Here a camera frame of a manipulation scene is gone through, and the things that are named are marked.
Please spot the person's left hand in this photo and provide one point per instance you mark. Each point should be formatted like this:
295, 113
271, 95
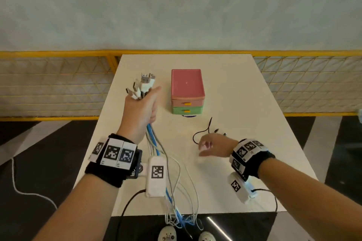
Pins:
138, 116

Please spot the person's right hand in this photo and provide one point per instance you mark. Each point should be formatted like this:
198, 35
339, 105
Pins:
217, 146

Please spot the pink and green drawer box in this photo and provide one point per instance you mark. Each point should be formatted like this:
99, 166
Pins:
188, 82

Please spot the person's left forearm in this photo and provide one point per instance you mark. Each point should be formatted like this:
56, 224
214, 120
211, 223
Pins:
79, 209

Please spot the person's right forearm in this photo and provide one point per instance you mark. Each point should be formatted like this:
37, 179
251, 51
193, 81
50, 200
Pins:
311, 201

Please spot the black marker wristband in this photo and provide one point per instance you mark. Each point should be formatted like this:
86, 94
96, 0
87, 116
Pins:
251, 156
113, 159

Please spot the small round blue-rimmed disc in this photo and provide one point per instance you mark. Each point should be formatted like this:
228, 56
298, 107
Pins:
189, 116

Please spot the white shoe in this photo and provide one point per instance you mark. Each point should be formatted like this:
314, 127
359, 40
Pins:
206, 236
167, 233

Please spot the yellow mesh fence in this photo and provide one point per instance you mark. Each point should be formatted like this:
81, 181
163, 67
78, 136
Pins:
56, 53

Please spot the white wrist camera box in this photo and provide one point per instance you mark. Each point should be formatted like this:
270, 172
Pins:
155, 187
240, 192

